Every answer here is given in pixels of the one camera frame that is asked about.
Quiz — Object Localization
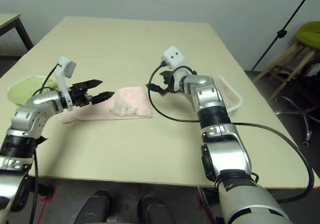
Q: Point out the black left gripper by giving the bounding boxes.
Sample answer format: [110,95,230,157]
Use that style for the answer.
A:
[67,78,116,109]

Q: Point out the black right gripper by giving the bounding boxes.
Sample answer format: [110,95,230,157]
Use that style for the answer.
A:
[145,70,184,96]

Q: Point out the pink towel with white trim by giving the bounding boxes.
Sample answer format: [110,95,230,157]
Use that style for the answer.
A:
[59,85,154,124]

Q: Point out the beige folded towel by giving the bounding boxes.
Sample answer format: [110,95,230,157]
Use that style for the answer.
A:
[217,75,244,117]

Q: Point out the green folded towel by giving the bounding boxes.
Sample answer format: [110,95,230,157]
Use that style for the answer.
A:
[6,75,61,107]

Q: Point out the black table leg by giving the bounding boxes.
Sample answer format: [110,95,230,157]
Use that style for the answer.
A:
[28,176,55,200]

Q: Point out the black robot left foot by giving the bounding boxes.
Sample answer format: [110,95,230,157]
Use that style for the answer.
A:
[74,190,112,224]

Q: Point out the black robot foot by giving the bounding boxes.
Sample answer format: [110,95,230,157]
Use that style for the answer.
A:
[137,195,176,224]
[74,190,112,224]

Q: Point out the black tripod stand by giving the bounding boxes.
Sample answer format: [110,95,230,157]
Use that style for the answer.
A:
[251,0,317,71]

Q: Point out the black robot right foot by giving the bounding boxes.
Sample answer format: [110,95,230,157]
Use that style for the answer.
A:
[137,195,176,224]

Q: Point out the chrome office chair base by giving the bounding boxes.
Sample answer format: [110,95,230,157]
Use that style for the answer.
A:
[274,95,320,147]

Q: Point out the wooden stool with green cushion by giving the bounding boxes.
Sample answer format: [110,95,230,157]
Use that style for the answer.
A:
[254,20,320,102]

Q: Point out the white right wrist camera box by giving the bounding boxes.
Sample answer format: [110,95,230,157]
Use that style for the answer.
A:
[161,45,194,93]

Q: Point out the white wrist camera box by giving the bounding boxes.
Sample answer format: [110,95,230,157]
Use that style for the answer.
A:
[161,45,194,93]
[53,56,78,111]

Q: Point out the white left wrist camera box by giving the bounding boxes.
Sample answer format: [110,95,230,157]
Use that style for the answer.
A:
[53,56,78,111]

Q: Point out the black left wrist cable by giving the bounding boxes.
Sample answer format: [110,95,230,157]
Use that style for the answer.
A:
[28,63,61,224]

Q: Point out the beige table with black frame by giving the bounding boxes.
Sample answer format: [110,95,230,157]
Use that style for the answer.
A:
[0,13,35,57]

